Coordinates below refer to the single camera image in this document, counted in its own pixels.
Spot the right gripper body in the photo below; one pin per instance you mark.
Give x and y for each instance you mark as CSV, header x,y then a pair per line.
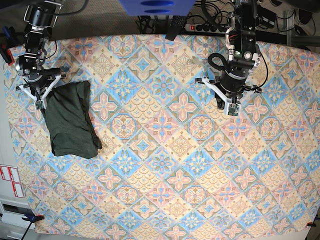
x,y
38,84

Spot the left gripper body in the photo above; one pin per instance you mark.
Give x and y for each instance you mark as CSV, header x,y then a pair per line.
x,y
229,88

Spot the dark green long-sleeve shirt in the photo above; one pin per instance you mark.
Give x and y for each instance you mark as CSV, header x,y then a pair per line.
x,y
68,121

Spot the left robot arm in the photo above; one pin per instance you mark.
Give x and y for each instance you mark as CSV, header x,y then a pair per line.
x,y
244,56

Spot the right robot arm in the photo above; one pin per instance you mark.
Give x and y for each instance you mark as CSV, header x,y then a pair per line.
x,y
41,18

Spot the blue clamp top left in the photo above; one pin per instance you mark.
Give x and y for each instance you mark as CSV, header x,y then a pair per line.
x,y
10,42

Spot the blue clamp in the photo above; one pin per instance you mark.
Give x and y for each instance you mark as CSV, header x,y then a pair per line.
x,y
10,42
31,218

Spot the black power strip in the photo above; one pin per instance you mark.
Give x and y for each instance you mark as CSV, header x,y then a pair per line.
x,y
201,28

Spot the black remote control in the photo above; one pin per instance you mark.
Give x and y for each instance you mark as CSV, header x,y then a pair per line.
x,y
178,22

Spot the patterned pastel tablecloth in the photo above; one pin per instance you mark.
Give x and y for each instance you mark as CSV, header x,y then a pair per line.
x,y
172,165

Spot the red white label stickers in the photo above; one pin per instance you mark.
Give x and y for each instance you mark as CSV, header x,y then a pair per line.
x,y
9,175

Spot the blue plastic box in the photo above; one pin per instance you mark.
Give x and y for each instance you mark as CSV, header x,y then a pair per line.
x,y
157,7

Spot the blue clamp bottom left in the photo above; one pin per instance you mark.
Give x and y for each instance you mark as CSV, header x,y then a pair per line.
x,y
31,218

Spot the red clamp bottom right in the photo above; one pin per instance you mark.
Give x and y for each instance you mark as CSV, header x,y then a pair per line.
x,y
311,224

